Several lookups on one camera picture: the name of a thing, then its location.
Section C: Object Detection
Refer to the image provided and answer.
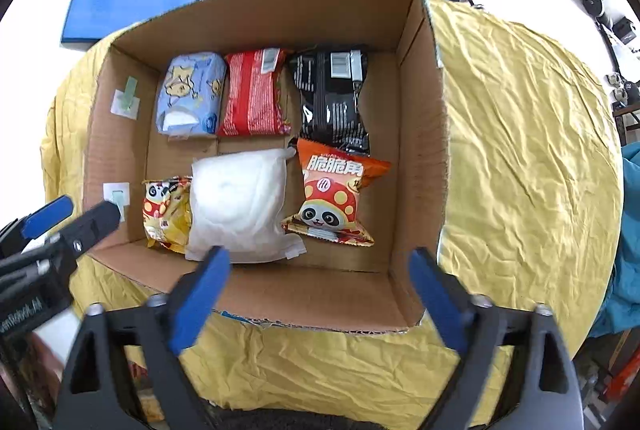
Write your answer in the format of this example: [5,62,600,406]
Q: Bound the teal blanket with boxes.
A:
[587,235,640,338]

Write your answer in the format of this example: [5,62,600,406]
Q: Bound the cardboard box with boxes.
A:
[82,0,451,336]

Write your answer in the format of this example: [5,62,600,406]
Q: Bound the white soft pouch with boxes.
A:
[185,146,307,265]

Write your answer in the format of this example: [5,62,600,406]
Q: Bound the red snack packet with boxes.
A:
[217,49,293,138]

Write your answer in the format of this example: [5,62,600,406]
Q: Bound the black bag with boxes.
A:
[612,17,638,43]

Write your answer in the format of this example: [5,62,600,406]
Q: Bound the orange panda snack packet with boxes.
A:
[281,137,392,250]

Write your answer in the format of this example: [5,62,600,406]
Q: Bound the yellow panda snack packet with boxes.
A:
[141,176,193,255]

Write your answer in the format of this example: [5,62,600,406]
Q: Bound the yellow tablecloth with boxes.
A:
[40,0,626,416]

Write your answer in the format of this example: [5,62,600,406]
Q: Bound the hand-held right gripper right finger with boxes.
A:
[407,247,586,430]

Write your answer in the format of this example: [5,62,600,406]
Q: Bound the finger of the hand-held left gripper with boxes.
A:
[25,200,123,273]
[0,195,75,256]

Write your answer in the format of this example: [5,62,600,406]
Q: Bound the white sneakers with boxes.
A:
[607,72,628,101]

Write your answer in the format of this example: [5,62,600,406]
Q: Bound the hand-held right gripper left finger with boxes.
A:
[52,246,232,430]

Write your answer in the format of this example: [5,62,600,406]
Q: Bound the black snack packet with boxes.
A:
[287,49,372,156]

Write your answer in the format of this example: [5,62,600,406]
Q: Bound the blue tissue pack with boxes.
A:
[156,52,228,140]

